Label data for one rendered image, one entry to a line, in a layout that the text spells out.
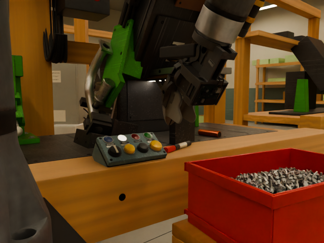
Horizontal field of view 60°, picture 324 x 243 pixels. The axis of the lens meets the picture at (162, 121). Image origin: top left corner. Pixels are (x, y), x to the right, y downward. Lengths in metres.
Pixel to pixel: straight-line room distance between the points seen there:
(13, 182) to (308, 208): 0.40
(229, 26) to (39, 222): 0.39
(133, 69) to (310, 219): 0.62
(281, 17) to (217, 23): 10.27
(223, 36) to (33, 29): 0.82
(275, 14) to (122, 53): 10.14
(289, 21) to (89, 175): 10.20
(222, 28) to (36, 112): 0.83
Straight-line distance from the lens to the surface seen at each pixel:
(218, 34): 0.48
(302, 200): 0.45
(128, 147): 0.62
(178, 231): 0.57
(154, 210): 0.68
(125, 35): 0.88
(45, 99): 1.15
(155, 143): 0.66
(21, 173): 0.20
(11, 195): 0.20
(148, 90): 1.09
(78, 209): 0.59
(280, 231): 0.44
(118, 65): 0.86
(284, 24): 10.64
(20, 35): 1.16
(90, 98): 0.91
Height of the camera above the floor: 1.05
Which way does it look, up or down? 6 degrees down
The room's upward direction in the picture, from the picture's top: straight up
